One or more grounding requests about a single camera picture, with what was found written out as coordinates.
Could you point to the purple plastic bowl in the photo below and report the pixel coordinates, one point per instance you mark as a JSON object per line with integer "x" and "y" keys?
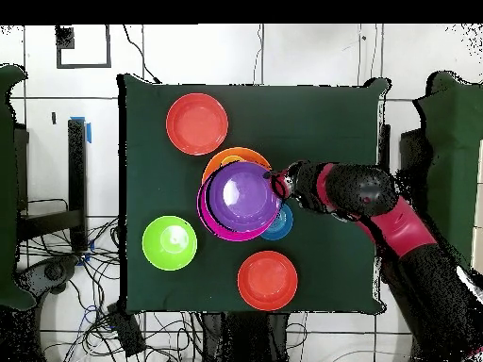
{"x": 245, "y": 196}

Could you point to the orange plastic bowl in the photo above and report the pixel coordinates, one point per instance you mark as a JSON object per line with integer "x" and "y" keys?
{"x": 253, "y": 155}

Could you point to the pink plastic bowl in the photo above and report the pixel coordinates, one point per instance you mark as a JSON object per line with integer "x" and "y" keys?
{"x": 226, "y": 233}

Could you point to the red plastic bowl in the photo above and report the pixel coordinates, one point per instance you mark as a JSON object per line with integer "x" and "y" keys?
{"x": 197, "y": 124}
{"x": 268, "y": 281}

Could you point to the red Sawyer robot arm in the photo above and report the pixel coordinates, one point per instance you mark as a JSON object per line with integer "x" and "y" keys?
{"x": 400, "y": 226}

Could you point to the black computer tower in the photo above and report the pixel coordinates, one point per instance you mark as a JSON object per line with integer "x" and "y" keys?
{"x": 413, "y": 151}

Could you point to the blue plastic bowl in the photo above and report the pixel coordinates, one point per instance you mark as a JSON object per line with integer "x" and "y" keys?
{"x": 283, "y": 226}

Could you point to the dark green table cloth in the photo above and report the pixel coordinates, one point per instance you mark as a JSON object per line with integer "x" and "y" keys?
{"x": 162, "y": 151}

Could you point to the green plastic bowl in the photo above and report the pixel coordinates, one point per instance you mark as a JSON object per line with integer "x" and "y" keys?
{"x": 169, "y": 243}

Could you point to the neighbouring green cloth table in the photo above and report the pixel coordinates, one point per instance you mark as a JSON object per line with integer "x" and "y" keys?
{"x": 453, "y": 151}
{"x": 7, "y": 188}

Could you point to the blue tape strip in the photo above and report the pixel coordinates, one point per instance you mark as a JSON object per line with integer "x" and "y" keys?
{"x": 89, "y": 132}

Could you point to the white paper sheet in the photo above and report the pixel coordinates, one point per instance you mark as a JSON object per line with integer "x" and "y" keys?
{"x": 478, "y": 226}

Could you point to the black metal stand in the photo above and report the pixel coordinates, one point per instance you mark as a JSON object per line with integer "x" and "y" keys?
{"x": 77, "y": 169}

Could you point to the black power adapter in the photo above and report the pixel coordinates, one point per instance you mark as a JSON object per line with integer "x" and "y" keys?
{"x": 126, "y": 328}

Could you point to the small black floor object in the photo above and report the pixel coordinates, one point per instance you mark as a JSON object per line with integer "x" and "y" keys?
{"x": 54, "y": 118}

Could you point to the black rounded floor machine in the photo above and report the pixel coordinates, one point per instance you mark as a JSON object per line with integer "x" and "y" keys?
{"x": 53, "y": 271}

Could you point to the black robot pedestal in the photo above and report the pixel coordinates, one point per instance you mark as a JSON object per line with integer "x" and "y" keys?
{"x": 245, "y": 335}

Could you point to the black square floor frame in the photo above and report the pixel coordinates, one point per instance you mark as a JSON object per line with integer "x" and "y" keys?
{"x": 83, "y": 66}

